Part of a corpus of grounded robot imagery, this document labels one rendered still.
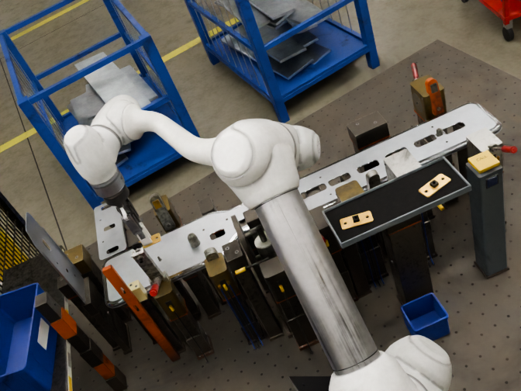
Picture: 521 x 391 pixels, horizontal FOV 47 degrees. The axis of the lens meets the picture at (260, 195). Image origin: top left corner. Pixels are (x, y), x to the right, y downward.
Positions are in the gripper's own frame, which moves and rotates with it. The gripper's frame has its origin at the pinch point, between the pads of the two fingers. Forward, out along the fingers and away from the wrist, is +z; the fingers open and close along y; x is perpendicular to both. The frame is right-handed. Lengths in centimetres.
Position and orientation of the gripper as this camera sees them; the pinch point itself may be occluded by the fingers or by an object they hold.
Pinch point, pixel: (143, 233)
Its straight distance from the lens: 188.7
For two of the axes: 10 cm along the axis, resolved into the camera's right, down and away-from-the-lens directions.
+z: 3.0, 6.9, 6.6
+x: -9.1, 4.1, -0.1
